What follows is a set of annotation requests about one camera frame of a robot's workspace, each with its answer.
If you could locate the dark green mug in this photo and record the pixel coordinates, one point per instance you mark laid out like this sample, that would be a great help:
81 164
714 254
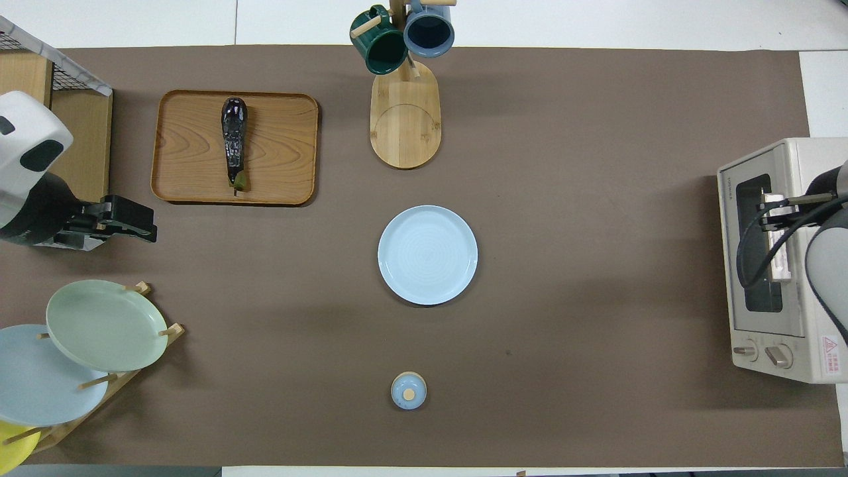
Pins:
381 50

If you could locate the pale green plate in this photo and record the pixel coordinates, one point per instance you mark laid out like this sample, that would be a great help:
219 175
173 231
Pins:
106 324

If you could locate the yellow plate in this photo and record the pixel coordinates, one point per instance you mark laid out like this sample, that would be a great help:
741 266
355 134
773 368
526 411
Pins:
13 447

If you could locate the light blue racked plate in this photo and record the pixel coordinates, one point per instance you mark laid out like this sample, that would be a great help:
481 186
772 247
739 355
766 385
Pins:
40 384

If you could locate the wooden plate rack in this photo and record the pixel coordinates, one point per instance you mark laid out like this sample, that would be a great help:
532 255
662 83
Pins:
116 384

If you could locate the cream toaster oven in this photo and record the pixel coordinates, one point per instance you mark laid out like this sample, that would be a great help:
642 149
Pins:
818 358

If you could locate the oven glass door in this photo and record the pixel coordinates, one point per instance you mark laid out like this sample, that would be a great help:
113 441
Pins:
729 265

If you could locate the dark purple eggplant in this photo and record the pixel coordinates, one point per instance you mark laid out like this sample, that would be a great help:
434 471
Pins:
234 132

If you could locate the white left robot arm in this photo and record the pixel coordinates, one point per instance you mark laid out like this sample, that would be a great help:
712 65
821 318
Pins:
26 132

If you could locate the wooden mug tree stand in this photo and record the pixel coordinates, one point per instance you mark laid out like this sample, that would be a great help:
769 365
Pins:
405 126

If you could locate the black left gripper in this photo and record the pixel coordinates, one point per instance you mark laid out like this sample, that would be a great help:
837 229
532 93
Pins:
89 222

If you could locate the blue grey mug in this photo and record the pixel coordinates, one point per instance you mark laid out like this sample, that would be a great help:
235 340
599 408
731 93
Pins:
428 30

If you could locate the silver oven knob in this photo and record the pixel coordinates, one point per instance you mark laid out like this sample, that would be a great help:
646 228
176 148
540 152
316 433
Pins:
746 350
779 356

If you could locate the wooden serving tray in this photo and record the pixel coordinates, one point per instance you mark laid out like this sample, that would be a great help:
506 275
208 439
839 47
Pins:
192 146

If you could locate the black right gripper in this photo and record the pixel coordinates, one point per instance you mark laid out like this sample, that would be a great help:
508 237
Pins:
796 213

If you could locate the brown table mat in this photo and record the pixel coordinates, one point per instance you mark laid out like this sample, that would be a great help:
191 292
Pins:
563 232

